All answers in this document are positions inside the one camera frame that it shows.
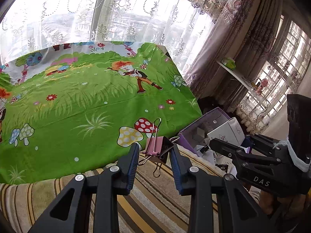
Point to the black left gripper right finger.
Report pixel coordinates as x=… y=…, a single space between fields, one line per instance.
x=214 y=199

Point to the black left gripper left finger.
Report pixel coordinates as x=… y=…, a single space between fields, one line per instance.
x=70 y=210

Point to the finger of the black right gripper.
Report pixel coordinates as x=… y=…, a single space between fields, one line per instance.
x=239 y=157
x=263 y=147

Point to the small white cube box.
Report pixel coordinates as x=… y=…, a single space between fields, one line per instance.
x=230 y=132

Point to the black binder clip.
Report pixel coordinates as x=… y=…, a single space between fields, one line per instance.
x=202 y=149

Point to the pink binder clip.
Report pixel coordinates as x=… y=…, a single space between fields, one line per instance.
x=157 y=148

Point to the purple white storage box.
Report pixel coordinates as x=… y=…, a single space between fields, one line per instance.
x=196 y=133

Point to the white shelf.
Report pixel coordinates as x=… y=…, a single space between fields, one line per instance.
x=243 y=77

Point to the green cartoon tablecloth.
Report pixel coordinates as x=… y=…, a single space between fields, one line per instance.
x=75 y=107

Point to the white window grille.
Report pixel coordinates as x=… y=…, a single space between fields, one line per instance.
x=280 y=75

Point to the pink drape curtain right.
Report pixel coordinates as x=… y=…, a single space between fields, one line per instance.
x=245 y=31

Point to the green object on shelf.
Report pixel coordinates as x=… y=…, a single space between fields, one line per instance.
x=229 y=63

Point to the white lace curtain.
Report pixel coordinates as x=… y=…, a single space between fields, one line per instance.
x=179 y=25

